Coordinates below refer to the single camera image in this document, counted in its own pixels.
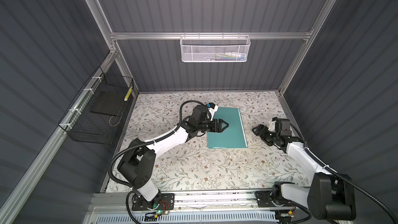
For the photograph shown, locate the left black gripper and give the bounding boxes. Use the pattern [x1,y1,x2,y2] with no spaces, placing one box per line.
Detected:
[196,118,228,133]

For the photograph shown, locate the teal green file folder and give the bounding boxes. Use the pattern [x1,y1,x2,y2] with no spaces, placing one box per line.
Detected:
[207,107,248,149]

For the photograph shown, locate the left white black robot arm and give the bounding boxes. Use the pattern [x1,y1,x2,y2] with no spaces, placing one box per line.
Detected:
[108,100,229,209]

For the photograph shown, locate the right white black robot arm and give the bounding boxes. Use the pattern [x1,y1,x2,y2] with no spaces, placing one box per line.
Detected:
[252,117,356,221]

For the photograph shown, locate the pens in white basket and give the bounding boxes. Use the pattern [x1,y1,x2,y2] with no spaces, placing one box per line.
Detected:
[202,52,247,62]

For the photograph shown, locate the yellow marker pen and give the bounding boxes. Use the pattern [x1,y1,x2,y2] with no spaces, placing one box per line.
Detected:
[124,87,133,102]

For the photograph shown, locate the black flat pad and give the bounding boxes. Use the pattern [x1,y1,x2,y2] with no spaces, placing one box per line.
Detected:
[90,91,126,117]

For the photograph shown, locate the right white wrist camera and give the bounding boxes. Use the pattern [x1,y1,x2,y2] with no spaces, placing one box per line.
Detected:
[268,118,276,133]

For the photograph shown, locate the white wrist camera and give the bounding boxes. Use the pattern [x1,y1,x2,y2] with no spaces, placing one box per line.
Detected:
[268,118,276,133]
[206,103,218,120]

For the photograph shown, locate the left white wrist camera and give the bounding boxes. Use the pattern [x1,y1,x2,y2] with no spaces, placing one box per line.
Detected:
[206,103,218,120]

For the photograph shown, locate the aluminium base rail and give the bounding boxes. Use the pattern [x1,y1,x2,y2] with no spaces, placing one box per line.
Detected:
[85,188,303,218]

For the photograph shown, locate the white wire mesh basket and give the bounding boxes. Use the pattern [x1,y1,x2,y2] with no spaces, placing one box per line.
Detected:
[179,35,251,63]

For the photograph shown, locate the left black corrugated cable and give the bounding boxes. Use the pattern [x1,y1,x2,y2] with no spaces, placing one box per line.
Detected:
[108,100,206,224]

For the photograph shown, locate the black corrugated cable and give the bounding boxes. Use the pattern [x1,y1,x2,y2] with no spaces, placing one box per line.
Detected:
[108,100,206,224]
[289,122,398,224]

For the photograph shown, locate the right black corrugated cable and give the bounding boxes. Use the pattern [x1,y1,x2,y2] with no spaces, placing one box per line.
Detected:
[289,122,398,224]

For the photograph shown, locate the black wire mesh basket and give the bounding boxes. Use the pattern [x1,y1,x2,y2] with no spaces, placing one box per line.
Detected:
[59,68,134,145]

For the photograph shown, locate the white slotted cable duct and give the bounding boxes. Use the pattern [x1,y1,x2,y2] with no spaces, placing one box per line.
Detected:
[94,211,277,224]

